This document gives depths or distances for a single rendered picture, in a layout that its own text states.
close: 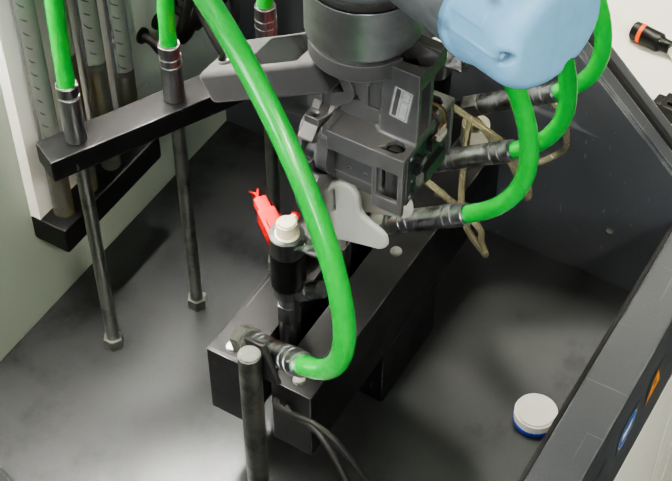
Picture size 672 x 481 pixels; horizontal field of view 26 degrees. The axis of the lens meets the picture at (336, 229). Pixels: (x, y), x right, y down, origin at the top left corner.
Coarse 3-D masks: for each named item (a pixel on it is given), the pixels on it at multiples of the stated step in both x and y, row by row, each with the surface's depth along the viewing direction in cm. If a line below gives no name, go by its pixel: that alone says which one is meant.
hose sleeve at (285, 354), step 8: (248, 336) 101; (256, 336) 100; (264, 336) 100; (272, 344) 98; (280, 344) 97; (288, 344) 97; (272, 352) 97; (280, 352) 96; (288, 352) 95; (296, 352) 95; (304, 352) 95; (280, 360) 96; (288, 360) 95; (280, 368) 96; (288, 368) 95; (296, 376) 95
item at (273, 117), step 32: (64, 32) 108; (224, 32) 81; (64, 64) 110; (256, 64) 81; (64, 96) 113; (256, 96) 80; (288, 128) 81; (288, 160) 81; (320, 192) 82; (320, 224) 81; (320, 256) 82; (352, 320) 85; (352, 352) 87
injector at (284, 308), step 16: (272, 240) 110; (272, 256) 111; (288, 256) 110; (304, 256) 112; (272, 272) 113; (288, 272) 112; (304, 272) 113; (272, 288) 115; (288, 288) 113; (304, 288) 113; (320, 288) 112; (288, 304) 115; (288, 320) 117; (288, 336) 118
